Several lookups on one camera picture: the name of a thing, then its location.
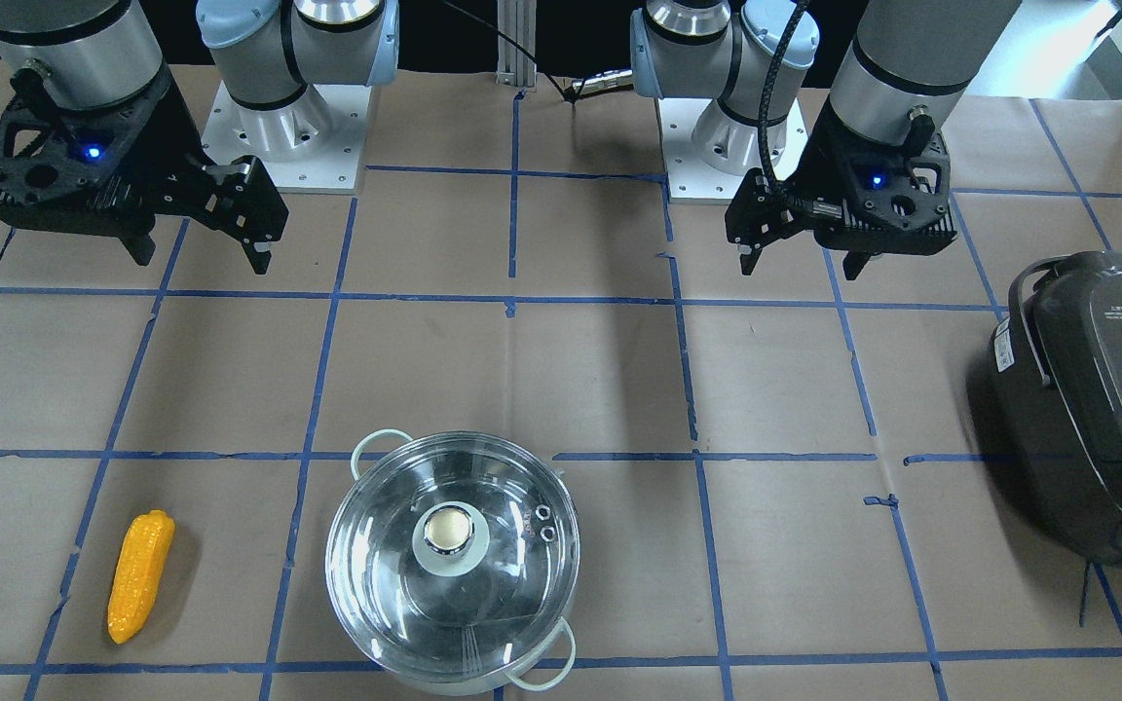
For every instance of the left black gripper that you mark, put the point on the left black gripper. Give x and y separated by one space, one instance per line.
822 156

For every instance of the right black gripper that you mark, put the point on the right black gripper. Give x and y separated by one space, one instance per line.
164 136

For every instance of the yellow plastic corn cob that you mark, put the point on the yellow plastic corn cob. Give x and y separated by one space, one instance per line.
137 578

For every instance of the glass pot lid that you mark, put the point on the glass pot lid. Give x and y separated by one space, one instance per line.
452 550

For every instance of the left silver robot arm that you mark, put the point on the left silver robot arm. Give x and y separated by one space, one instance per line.
754 60

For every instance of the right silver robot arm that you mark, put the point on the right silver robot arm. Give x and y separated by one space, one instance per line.
267 53

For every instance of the dark grey rice cooker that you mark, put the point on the dark grey rice cooker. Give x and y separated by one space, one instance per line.
1057 374

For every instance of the aluminium frame post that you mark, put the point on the aluminium frame post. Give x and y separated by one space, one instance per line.
516 25

